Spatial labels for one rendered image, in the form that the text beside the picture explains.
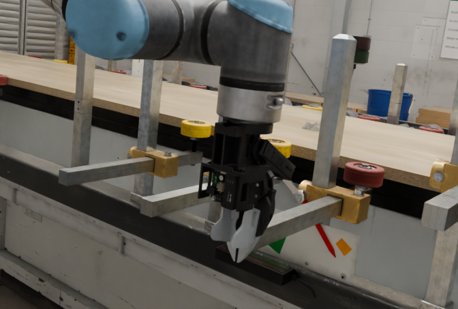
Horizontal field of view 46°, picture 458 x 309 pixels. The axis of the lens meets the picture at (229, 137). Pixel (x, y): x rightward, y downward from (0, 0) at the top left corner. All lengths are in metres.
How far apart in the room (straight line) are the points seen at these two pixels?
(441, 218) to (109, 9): 0.47
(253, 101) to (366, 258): 0.70
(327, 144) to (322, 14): 8.17
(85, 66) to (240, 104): 0.88
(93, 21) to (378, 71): 8.18
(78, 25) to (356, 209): 0.62
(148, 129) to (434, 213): 0.82
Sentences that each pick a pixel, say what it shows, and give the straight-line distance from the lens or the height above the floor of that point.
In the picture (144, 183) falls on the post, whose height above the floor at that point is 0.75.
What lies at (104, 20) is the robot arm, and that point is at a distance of 0.65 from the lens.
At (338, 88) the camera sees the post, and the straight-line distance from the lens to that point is 1.05.
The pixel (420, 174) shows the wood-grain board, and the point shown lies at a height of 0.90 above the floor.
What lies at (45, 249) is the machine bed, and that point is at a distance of 2.26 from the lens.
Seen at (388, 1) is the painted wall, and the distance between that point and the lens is 8.79.
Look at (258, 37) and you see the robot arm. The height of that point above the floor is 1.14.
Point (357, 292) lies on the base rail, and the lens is 1.08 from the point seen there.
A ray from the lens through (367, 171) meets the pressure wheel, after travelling 1.13.
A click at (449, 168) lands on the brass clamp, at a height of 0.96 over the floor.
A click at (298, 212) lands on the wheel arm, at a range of 0.94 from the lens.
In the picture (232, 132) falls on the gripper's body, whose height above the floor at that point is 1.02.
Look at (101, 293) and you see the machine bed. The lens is 2.04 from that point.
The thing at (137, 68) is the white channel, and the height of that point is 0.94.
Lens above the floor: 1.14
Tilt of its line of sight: 10 degrees down
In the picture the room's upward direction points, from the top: 6 degrees clockwise
